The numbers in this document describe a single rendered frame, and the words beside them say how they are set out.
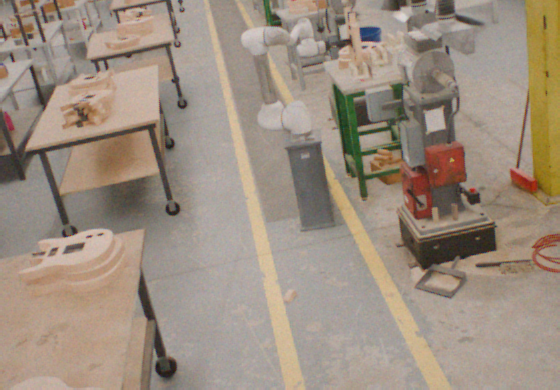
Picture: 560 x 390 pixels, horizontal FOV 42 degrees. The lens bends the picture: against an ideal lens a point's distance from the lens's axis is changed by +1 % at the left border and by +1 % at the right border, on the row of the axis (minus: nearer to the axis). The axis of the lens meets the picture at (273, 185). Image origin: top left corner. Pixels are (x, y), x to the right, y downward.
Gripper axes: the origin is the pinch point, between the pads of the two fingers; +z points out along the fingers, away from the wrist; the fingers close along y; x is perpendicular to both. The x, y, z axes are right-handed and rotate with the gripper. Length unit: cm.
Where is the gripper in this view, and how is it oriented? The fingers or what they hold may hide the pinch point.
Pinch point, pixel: (350, 41)
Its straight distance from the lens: 568.4
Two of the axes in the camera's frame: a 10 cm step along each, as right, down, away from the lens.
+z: 9.8, -1.9, 0.1
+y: 0.8, 3.8, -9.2
